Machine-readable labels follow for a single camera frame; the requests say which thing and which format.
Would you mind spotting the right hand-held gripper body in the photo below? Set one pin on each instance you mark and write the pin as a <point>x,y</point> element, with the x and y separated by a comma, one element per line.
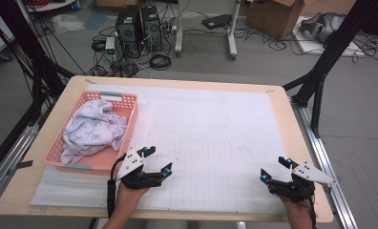
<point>292,191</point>

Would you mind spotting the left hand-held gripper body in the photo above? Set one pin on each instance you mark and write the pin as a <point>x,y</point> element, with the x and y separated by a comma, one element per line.
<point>136,179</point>

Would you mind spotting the pink plastic basket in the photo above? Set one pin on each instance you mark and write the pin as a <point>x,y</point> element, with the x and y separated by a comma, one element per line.
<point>130,127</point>

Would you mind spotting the lavender printed garment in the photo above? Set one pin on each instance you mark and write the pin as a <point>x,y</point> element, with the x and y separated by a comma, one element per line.
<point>91,130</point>

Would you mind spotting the person's right hand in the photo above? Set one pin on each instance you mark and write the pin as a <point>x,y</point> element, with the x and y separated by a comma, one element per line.
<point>298,211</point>

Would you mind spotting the person's left hand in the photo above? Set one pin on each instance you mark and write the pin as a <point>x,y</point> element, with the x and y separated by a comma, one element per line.
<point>126,200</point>

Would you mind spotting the white grid mat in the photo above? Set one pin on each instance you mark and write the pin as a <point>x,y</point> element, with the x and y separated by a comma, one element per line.
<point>209,127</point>

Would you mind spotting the small white box green light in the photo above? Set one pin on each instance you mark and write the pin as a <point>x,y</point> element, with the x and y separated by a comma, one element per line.
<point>110,47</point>

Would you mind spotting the white floor board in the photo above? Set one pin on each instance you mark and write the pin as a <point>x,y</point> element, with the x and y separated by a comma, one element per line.
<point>308,46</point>

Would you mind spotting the black computer tower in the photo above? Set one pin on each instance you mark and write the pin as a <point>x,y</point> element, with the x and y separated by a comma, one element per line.
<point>128,31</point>
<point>151,28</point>

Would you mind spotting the grey and black headset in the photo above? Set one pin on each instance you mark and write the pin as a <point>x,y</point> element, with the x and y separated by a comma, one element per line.
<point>320,27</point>

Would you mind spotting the white metal stand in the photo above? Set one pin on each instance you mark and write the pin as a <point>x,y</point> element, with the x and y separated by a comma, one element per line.
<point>231,31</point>

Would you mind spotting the brown cardboard box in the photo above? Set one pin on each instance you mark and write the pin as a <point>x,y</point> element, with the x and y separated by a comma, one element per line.
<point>273,19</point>

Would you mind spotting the flat black device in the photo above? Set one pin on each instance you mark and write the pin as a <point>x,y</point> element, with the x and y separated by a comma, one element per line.
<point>217,21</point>

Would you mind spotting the clear plastic bag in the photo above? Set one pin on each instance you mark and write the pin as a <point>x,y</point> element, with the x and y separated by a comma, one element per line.
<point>66,23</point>

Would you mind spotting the aluminium rail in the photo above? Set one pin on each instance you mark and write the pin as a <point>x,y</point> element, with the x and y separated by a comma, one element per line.
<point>341,203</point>
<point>21,144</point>

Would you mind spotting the black metal frame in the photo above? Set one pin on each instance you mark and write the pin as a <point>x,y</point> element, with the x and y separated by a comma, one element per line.
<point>333,47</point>
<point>37,63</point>

